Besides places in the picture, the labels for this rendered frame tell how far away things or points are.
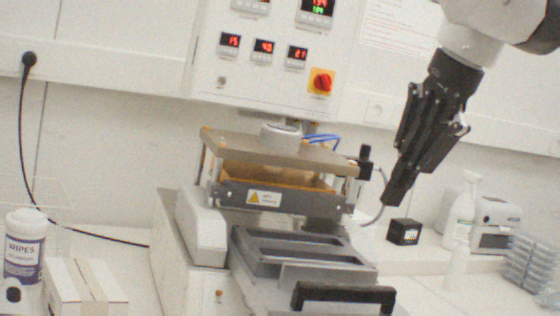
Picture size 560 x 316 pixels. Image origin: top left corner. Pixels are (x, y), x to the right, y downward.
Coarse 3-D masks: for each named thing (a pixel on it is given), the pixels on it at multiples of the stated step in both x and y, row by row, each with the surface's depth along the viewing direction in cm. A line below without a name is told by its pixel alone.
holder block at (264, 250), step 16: (240, 240) 103; (256, 240) 102; (272, 240) 104; (288, 240) 110; (304, 240) 111; (320, 240) 112; (336, 240) 112; (256, 256) 95; (272, 256) 100; (288, 256) 101; (304, 256) 102; (320, 256) 103; (336, 256) 104; (352, 256) 104; (256, 272) 93; (272, 272) 94
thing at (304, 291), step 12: (300, 288) 83; (312, 288) 84; (324, 288) 84; (336, 288) 85; (348, 288) 86; (360, 288) 86; (372, 288) 87; (384, 288) 88; (300, 300) 84; (312, 300) 84; (324, 300) 85; (336, 300) 85; (348, 300) 86; (360, 300) 86; (372, 300) 87; (384, 300) 88; (384, 312) 88
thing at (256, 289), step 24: (240, 264) 98; (288, 264) 90; (312, 264) 92; (264, 288) 90; (288, 288) 91; (264, 312) 84; (288, 312) 84; (312, 312) 85; (336, 312) 86; (360, 312) 88; (408, 312) 91
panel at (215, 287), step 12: (204, 276) 103; (216, 276) 104; (228, 276) 105; (204, 288) 103; (216, 288) 104; (228, 288) 104; (240, 288) 105; (204, 300) 103; (216, 300) 103; (228, 300) 104; (240, 300) 105; (204, 312) 102; (216, 312) 103; (228, 312) 104; (240, 312) 104; (252, 312) 105
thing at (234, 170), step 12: (228, 168) 120; (240, 168) 122; (252, 168) 124; (264, 168) 124; (276, 168) 122; (288, 168) 131; (240, 180) 114; (252, 180) 115; (264, 180) 116; (276, 180) 118; (288, 180) 120; (300, 180) 122; (312, 180) 125; (336, 192) 120
